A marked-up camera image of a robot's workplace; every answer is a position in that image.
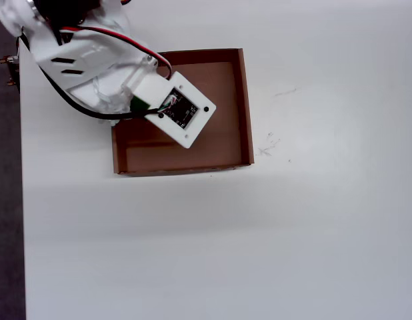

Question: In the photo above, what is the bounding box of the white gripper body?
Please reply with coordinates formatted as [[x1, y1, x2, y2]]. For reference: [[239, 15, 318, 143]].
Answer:
[[21, 22, 150, 107]]

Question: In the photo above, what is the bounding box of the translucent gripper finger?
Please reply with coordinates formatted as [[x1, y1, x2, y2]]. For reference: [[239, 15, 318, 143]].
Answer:
[[90, 75, 136, 127]]

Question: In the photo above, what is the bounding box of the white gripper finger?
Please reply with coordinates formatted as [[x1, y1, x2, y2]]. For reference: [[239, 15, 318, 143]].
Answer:
[[120, 54, 159, 95]]

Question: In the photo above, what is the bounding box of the green cube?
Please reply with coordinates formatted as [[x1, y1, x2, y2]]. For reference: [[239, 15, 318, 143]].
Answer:
[[130, 94, 152, 113]]

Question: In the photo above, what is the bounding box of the brown cardboard box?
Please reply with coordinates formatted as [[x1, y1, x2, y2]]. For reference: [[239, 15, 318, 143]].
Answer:
[[111, 47, 255, 178]]

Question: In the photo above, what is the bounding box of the metal table clamp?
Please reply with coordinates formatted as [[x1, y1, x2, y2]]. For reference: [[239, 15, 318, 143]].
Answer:
[[0, 54, 21, 88]]

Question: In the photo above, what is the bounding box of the red white black servo cable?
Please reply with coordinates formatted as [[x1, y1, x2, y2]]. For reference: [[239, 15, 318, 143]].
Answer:
[[57, 26, 174, 81]]

